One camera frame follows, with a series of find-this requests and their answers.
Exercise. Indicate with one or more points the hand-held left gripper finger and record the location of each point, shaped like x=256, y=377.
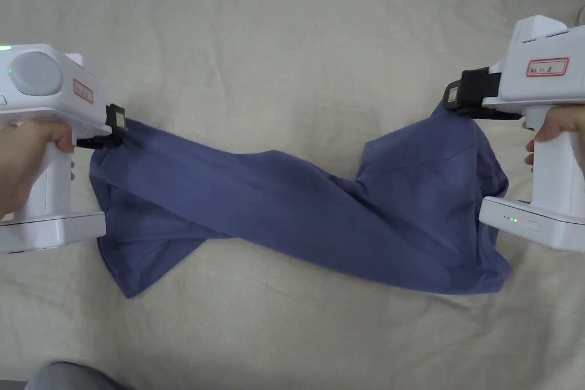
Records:
x=116, y=119
x=98, y=142

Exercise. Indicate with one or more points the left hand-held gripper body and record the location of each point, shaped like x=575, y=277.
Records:
x=39, y=93

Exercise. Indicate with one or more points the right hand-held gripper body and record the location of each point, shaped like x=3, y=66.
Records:
x=541, y=91

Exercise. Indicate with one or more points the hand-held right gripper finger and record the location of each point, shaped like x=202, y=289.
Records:
x=452, y=95
x=489, y=112

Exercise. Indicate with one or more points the dark blue shirt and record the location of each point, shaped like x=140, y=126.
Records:
x=274, y=189

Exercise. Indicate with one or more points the person's right hand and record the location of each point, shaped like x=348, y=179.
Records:
x=560, y=122

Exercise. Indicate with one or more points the person's left hand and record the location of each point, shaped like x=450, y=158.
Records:
x=25, y=157

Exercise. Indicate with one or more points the bed with beige sheet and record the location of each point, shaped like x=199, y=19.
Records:
x=274, y=43

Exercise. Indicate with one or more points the person's legs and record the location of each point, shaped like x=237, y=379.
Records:
x=68, y=378

